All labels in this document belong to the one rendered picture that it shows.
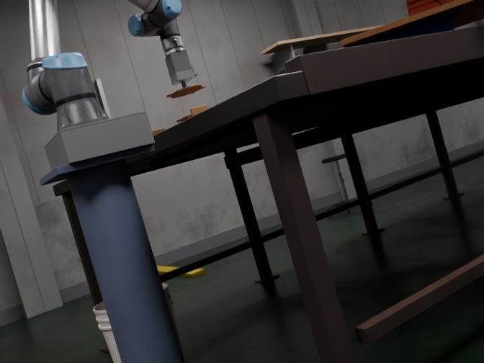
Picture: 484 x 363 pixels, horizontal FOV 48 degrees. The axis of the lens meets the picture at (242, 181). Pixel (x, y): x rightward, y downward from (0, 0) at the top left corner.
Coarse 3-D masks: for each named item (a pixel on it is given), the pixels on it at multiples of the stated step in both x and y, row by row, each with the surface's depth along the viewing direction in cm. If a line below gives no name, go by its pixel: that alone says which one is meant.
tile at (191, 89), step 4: (200, 84) 197; (184, 88) 195; (188, 88) 194; (192, 88) 195; (196, 88) 198; (200, 88) 200; (176, 92) 196; (180, 92) 197; (184, 92) 200; (188, 92) 202; (192, 92) 205; (168, 96) 199; (172, 96) 200; (176, 96) 203; (180, 96) 205
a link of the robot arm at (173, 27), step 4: (172, 20) 197; (168, 24) 196; (172, 24) 197; (176, 24) 199; (164, 28) 195; (168, 28) 196; (172, 28) 197; (176, 28) 198; (164, 32) 197; (168, 32) 196; (172, 32) 197; (176, 32) 198; (160, 36) 199; (164, 36) 197; (168, 36) 197; (172, 36) 200; (180, 36) 200
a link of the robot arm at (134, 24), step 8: (136, 16) 188; (144, 16) 187; (128, 24) 191; (136, 24) 188; (144, 24) 188; (152, 24) 186; (136, 32) 189; (144, 32) 190; (152, 32) 191; (160, 32) 195
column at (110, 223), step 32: (96, 160) 141; (128, 160) 157; (96, 192) 146; (128, 192) 151; (96, 224) 147; (128, 224) 149; (96, 256) 149; (128, 256) 148; (128, 288) 147; (160, 288) 154; (128, 320) 147; (160, 320) 150; (128, 352) 149; (160, 352) 149
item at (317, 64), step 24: (360, 48) 133; (384, 48) 137; (408, 48) 142; (432, 48) 148; (456, 48) 153; (480, 48) 160; (288, 72) 126; (312, 72) 123; (336, 72) 128; (360, 72) 132; (384, 72) 136; (408, 72) 141; (312, 96) 125
